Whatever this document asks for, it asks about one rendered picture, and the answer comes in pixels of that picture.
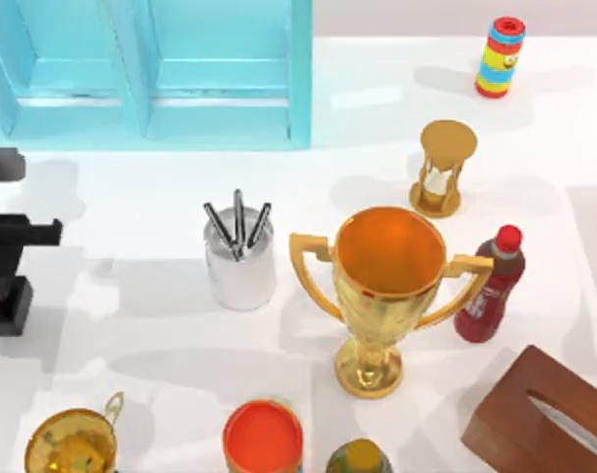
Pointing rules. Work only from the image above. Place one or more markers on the black and silver pen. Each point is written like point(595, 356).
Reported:
point(259, 224)
point(219, 226)
point(238, 217)

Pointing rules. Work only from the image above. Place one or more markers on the white tissue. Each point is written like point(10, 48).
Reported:
point(574, 428)

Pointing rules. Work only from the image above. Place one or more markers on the white pen holder cup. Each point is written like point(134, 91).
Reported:
point(242, 281)

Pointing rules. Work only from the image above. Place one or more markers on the small gold trophy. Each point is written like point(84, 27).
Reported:
point(72, 448)

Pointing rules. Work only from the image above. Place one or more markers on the large gold trophy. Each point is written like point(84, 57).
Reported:
point(377, 315)

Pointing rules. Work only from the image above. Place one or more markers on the brown wooden tissue box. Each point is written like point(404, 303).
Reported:
point(505, 424)

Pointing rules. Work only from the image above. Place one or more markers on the stack of coloured rings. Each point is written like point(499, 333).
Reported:
point(498, 61)

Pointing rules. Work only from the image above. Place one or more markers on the gold hourglass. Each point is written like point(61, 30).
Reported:
point(447, 140)

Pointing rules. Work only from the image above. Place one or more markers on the light blue rack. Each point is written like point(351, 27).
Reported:
point(219, 74)

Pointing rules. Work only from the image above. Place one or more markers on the black microscope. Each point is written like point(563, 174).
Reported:
point(3, 236)

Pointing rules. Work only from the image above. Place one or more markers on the red bottle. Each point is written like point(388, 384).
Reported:
point(485, 300)

